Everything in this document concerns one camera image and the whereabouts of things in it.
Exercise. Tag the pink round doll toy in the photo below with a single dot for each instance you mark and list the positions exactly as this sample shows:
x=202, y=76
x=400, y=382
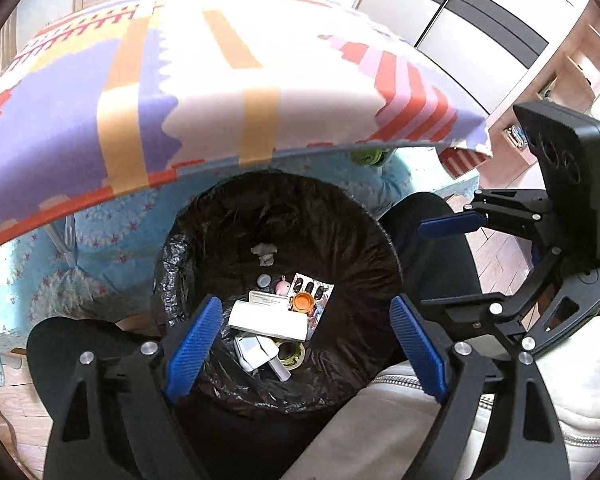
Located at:
x=282, y=288

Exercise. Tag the orange plastic lid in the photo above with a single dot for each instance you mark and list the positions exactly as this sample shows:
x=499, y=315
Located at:
x=303, y=302

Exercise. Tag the white grey wardrobe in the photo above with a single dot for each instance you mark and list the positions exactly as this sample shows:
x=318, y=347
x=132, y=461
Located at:
x=486, y=46

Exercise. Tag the black lined trash bin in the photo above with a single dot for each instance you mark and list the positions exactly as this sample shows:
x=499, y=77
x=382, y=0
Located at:
x=278, y=233

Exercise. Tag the white paper label card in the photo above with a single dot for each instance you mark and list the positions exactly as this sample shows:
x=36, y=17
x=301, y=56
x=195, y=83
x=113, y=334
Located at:
x=267, y=299

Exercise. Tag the blue floral bed sheet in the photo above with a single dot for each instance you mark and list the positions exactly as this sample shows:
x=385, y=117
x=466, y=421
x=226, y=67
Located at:
x=117, y=243

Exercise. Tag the wooden open shelf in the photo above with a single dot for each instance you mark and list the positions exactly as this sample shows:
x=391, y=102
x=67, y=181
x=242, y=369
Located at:
x=567, y=74

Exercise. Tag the clear plastic blister pack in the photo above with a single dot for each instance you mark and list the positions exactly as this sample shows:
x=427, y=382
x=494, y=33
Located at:
x=321, y=293

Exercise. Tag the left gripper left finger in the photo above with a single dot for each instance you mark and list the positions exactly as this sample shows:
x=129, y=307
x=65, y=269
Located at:
x=154, y=382

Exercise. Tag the white plastic container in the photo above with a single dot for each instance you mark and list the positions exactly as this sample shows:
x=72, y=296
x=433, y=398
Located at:
x=254, y=351

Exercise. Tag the white paper roll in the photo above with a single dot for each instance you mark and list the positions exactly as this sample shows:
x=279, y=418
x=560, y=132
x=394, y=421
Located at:
x=270, y=321

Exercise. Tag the brown packing tape roll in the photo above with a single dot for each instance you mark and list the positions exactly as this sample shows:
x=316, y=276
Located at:
x=291, y=354

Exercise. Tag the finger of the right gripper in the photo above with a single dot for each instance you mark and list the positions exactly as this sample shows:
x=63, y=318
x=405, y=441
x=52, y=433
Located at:
x=467, y=317
x=454, y=224

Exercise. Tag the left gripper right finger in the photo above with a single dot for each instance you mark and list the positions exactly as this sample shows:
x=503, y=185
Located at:
x=453, y=374

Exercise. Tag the colourful patterned bed mat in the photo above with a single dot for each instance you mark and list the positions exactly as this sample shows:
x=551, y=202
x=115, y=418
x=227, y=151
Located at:
x=133, y=94

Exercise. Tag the grey plastic channel strip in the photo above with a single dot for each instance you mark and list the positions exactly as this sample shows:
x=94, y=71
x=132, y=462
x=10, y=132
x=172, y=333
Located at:
x=279, y=369

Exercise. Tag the golden striped curtain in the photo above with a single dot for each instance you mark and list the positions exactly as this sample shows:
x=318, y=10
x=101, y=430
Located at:
x=8, y=41

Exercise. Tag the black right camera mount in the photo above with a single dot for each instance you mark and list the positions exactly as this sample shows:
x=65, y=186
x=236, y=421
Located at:
x=566, y=144

